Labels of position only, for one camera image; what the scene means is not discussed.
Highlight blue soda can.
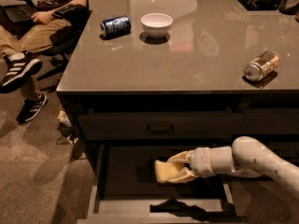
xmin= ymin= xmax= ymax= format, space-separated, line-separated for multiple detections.
xmin=101 ymin=15 xmax=131 ymax=37

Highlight open grey middle drawer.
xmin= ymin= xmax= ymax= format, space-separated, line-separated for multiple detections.
xmin=77 ymin=144 xmax=248 ymax=224

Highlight black laptop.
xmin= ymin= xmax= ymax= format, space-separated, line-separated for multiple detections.
xmin=3 ymin=4 xmax=36 ymax=22

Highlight white ceramic bowl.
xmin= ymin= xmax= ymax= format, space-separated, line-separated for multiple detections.
xmin=141 ymin=13 xmax=173 ymax=39

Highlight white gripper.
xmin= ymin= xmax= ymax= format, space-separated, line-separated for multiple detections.
xmin=166 ymin=147 xmax=215 ymax=184

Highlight black drawer handle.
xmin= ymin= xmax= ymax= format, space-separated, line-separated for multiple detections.
xmin=147 ymin=124 xmax=174 ymax=135

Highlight black striped sneaker raised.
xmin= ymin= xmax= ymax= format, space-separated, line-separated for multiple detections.
xmin=0 ymin=52 xmax=42 ymax=93

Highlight seated person khaki pants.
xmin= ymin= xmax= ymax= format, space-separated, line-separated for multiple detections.
xmin=0 ymin=0 xmax=88 ymax=101

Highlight silver tan can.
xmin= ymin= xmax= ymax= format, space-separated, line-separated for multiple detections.
xmin=244 ymin=51 xmax=280 ymax=82

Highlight black striped sneaker floor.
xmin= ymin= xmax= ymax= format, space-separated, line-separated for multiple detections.
xmin=17 ymin=94 xmax=48 ymax=123

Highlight dark counter cabinet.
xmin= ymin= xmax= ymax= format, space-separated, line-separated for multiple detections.
xmin=57 ymin=0 xmax=299 ymax=169

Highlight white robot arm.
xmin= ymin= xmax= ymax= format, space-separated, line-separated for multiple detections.
xmin=166 ymin=136 xmax=299 ymax=198

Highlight closed dark top drawer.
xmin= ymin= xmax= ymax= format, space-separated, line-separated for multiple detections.
xmin=78 ymin=111 xmax=243 ymax=140

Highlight yellow sponge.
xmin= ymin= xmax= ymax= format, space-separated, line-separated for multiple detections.
xmin=154 ymin=161 xmax=181 ymax=183

